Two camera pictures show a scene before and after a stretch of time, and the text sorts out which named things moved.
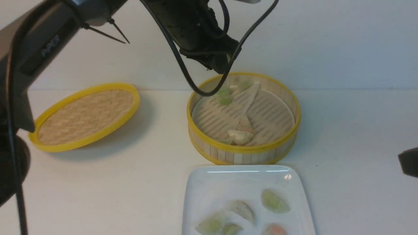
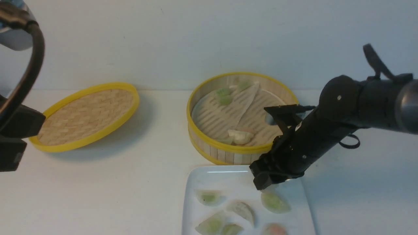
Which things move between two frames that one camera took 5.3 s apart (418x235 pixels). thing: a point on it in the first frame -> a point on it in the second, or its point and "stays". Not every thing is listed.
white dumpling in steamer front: x=240 y=137 stays
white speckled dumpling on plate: x=243 y=209 stays
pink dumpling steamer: x=274 y=229 stays
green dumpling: x=225 y=99 -> x=210 y=197
